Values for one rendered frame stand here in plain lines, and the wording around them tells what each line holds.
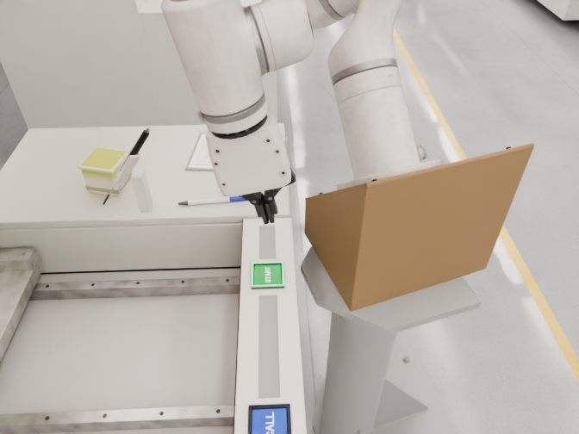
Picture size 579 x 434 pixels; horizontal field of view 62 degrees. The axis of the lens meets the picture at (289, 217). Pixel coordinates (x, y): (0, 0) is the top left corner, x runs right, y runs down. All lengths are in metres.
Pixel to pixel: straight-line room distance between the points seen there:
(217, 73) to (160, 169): 0.55
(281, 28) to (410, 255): 0.51
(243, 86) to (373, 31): 0.36
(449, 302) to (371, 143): 0.37
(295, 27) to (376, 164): 0.35
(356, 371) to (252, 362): 0.54
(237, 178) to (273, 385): 0.29
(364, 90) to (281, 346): 0.44
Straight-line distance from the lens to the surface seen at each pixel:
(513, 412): 1.92
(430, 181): 0.81
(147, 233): 0.99
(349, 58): 0.87
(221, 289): 0.98
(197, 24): 0.55
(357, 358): 1.19
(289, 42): 0.57
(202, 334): 0.94
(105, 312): 1.02
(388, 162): 0.84
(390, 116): 0.85
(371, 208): 0.78
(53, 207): 1.06
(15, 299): 1.03
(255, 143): 0.62
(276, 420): 0.68
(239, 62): 0.56
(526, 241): 2.52
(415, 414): 1.80
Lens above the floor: 1.58
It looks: 41 degrees down
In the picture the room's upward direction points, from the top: straight up
